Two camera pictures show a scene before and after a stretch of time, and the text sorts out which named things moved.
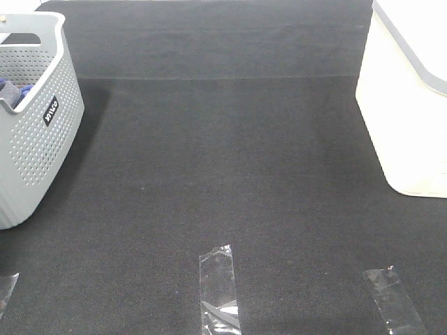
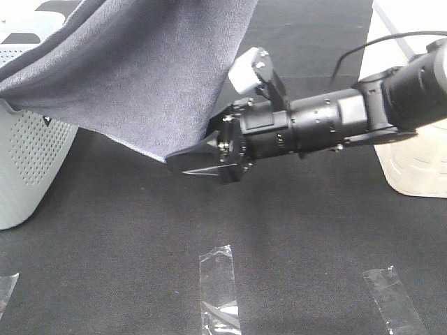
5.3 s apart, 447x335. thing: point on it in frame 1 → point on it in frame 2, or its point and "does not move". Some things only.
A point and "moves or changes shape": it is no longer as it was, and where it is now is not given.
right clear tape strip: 394,302 does not move
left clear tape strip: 7,284 does not move
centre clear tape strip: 218,310 does not move
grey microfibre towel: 11,93 moves or changes shape
